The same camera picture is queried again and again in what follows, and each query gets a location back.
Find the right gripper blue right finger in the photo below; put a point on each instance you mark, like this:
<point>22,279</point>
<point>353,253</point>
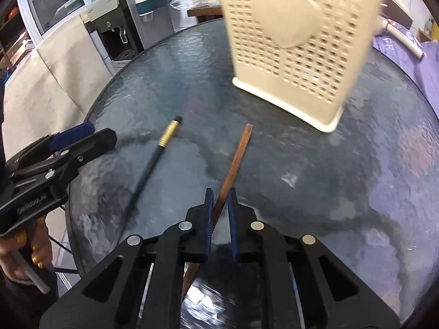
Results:
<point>231,204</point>

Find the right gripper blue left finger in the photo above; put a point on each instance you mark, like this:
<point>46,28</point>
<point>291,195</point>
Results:
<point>207,211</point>

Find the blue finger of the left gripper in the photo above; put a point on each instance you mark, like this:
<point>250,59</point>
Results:
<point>67,138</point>

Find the brown wooden chopstick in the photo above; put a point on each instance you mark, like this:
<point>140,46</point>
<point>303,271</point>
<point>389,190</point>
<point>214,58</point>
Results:
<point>228,182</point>

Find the black chopstick gold band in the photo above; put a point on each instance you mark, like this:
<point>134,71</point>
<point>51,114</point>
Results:
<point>146,174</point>

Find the person's left hand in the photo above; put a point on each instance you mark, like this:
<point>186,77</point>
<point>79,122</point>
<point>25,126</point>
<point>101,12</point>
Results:
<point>35,244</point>

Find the white water dispenser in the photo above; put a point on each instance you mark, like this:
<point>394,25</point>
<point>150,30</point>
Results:
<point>122,29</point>

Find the cream plastic utensil holder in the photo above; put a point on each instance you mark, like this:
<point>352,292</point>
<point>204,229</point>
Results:
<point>303,56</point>

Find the white pot with lid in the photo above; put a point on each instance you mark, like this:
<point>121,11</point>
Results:
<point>385,25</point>

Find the purple floral cloth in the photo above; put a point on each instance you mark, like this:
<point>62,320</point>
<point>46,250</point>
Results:
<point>423,73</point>

